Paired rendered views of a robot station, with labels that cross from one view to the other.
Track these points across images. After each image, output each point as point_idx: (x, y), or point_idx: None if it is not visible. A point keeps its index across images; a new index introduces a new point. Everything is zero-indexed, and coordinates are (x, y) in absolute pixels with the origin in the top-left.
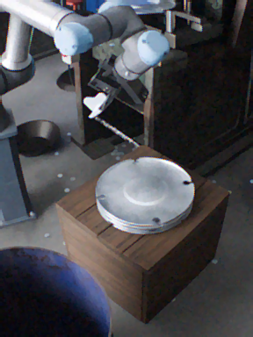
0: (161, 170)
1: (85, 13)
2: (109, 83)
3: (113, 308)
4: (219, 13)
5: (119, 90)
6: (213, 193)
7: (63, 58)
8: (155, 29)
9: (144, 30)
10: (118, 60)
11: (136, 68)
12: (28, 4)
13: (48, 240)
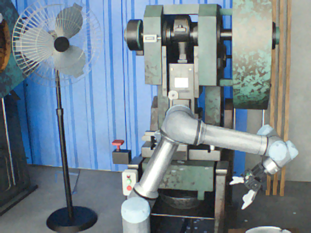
0: (262, 232)
1: (130, 150)
2: (259, 181)
3: None
4: None
5: (261, 184)
6: (292, 232)
7: (125, 192)
8: (200, 150)
9: (284, 141)
10: (269, 164)
11: (284, 164)
12: (237, 135)
13: None
